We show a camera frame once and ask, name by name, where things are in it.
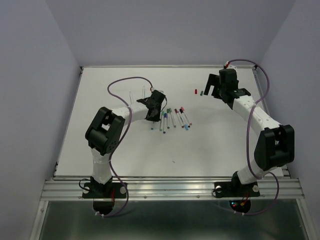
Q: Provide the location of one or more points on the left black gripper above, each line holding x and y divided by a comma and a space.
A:
157, 118

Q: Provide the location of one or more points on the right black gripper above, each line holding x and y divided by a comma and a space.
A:
213, 79

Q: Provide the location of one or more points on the teal green marker pen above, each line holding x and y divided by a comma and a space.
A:
162, 121

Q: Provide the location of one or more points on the dark green marker pen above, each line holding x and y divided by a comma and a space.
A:
131, 97

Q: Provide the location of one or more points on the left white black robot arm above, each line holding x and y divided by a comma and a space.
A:
106, 131

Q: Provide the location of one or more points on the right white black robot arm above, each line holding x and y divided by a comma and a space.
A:
275, 146

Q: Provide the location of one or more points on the dark blue marker pen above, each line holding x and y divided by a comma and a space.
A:
165, 125

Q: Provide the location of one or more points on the grey green marker pen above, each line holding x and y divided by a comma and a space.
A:
172, 118

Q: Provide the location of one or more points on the dark red marker pen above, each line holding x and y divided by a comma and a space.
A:
179, 118

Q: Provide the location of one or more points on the black marker pen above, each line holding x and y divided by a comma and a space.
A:
184, 118

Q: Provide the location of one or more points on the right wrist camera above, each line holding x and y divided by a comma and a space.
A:
228, 65

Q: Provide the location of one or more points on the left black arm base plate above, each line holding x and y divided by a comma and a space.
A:
110, 190

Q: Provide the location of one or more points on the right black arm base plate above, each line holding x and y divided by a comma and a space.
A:
227, 189

